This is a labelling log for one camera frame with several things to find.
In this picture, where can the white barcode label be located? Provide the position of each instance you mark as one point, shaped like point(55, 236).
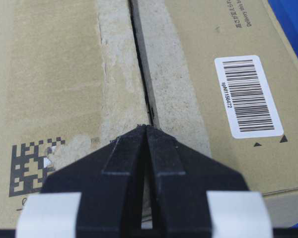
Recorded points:
point(248, 102)

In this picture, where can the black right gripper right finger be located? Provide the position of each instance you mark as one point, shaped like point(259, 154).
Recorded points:
point(198, 197)

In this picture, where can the blue table cloth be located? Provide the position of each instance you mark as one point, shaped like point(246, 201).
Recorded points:
point(286, 12)

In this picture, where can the brown cardboard box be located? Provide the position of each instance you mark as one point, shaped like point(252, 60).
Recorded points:
point(75, 74)

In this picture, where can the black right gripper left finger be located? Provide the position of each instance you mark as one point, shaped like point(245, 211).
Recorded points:
point(94, 197)

